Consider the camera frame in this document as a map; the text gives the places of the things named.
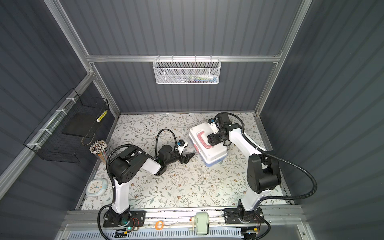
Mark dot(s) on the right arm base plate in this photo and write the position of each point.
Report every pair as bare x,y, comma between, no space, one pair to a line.
235,216

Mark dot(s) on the white wire wall basket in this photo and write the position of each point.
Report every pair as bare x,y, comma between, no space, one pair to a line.
187,71

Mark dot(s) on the white blue tool box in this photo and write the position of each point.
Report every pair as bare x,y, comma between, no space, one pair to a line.
210,155

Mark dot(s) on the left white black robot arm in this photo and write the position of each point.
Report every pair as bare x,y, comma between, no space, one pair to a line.
127,160

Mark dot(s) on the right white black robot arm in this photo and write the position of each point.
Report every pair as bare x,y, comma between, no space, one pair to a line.
263,168

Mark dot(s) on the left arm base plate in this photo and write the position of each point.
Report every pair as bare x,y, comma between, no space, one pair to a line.
133,219

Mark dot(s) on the black wire side basket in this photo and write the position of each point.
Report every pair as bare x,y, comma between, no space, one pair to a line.
67,135

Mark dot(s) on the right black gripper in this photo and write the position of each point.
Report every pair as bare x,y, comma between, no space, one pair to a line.
211,139

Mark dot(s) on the mint green device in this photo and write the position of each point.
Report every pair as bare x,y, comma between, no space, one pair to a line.
200,222

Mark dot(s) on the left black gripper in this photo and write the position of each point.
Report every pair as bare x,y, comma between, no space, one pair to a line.
186,159

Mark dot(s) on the mint round clock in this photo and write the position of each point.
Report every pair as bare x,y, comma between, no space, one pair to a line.
96,187

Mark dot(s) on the yellow green marker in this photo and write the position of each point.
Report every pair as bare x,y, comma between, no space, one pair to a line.
101,116

